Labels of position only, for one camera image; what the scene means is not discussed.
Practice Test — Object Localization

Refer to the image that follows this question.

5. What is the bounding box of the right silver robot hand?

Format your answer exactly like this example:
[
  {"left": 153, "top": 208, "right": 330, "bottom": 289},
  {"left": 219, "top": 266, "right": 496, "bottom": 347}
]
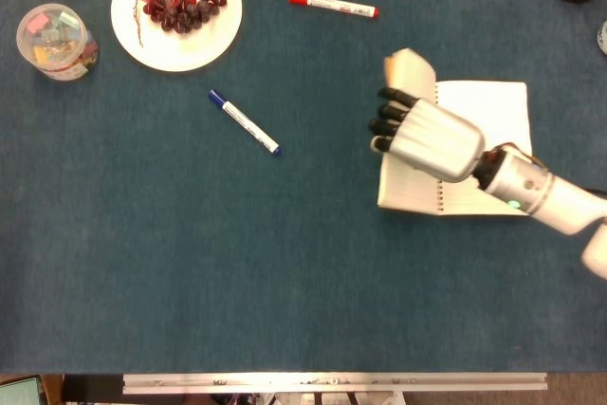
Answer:
[{"left": 367, "top": 86, "right": 487, "bottom": 184}]

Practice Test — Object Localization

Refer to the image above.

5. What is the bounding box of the kraft spiral notebook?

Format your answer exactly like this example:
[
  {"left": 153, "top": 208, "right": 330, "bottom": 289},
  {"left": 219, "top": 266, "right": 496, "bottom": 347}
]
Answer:
[{"left": 377, "top": 47, "right": 533, "bottom": 218}]

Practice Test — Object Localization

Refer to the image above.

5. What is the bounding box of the red whiteboard marker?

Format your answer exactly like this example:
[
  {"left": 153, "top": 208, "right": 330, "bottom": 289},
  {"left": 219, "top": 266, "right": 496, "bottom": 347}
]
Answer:
[{"left": 288, "top": 0, "right": 380, "bottom": 21}]

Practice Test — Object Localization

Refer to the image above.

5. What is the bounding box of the blue whiteboard marker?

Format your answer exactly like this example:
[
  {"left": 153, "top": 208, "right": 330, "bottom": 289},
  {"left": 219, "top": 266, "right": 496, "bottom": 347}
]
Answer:
[{"left": 208, "top": 88, "right": 283, "bottom": 159}]

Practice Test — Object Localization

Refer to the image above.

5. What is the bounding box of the white round plate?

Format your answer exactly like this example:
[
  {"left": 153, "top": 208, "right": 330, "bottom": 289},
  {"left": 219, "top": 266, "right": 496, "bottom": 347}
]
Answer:
[{"left": 110, "top": 0, "right": 244, "bottom": 74}]

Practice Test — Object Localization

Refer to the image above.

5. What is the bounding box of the teal felt table mat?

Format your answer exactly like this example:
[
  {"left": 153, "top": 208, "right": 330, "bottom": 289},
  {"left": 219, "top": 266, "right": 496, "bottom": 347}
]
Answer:
[{"left": 0, "top": 0, "right": 607, "bottom": 375}]

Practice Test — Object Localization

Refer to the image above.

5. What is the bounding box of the red grape bunch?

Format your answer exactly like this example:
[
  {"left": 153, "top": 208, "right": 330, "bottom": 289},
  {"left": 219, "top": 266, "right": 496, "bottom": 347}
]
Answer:
[{"left": 132, "top": 0, "right": 229, "bottom": 48}]

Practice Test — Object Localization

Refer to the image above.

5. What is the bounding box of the clear jar of binder clips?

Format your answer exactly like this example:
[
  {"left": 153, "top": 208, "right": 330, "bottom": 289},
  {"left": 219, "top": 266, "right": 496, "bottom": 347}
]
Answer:
[{"left": 15, "top": 2, "right": 101, "bottom": 82}]

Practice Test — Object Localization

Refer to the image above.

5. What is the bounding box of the green screen device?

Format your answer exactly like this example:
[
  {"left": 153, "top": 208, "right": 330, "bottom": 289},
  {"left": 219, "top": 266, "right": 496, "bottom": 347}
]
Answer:
[{"left": 0, "top": 376, "right": 45, "bottom": 405}]

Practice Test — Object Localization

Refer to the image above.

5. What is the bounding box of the aluminium profile rail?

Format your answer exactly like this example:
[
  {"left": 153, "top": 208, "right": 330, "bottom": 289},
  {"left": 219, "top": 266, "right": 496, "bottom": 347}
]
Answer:
[{"left": 121, "top": 372, "right": 548, "bottom": 396}]

